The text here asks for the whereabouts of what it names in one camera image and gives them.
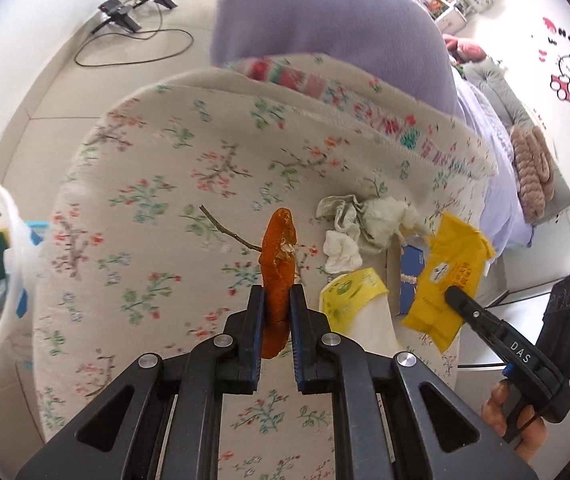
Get yellow tissue pack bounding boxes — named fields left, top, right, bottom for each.
left=319, top=268, right=401, bottom=358

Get blue cracker box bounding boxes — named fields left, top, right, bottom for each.
left=399, top=242, right=430, bottom=314

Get yellow snack bag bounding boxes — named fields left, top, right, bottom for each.
left=402, top=212, right=496, bottom=353

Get right hand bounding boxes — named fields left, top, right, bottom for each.
left=480, top=380, right=548, bottom=463

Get small white crumpled tissue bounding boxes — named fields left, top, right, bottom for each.
left=323, top=231, right=363, bottom=274

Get thin brown twig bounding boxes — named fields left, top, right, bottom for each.
left=199, top=205, right=261, bottom=252

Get crumpled greenish tissue paper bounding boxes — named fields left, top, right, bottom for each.
left=315, top=194, right=432, bottom=254

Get brown knitted plush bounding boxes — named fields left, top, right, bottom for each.
left=510, top=125, right=555, bottom=224

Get grey cushion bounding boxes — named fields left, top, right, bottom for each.
left=462, top=58, right=570, bottom=226

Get pink plush toy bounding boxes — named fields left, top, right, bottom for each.
left=442, top=34, right=487, bottom=64

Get purple blanket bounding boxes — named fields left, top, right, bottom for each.
left=210, top=0, right=463, bottom=117

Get black floor cable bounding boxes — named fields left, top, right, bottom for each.
left=73, top=0, right=195, bottom=68

